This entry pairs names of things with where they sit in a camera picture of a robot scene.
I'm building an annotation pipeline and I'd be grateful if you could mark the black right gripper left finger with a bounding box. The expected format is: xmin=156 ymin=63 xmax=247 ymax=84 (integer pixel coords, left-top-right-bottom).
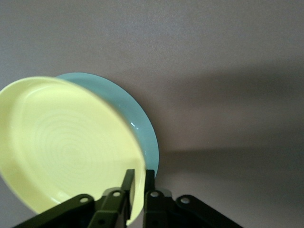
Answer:
xmin=14 ymin=169 xmax=135 ymax=228

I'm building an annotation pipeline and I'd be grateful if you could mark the light yellow round plate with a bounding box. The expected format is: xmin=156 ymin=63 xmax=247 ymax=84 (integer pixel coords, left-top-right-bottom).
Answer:
xmin=0 ymin=76 xmax=146 ymax=226

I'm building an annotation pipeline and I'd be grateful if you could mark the light green round plate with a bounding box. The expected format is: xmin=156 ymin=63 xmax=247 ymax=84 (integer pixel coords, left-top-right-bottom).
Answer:
xmin=56 ymin=72 xmax=160 ymax=178

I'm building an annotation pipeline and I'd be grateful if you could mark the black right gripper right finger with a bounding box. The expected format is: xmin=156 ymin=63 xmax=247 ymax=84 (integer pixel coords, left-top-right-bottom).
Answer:
xmin=142 ymin=169 xmax=243 ymax=228

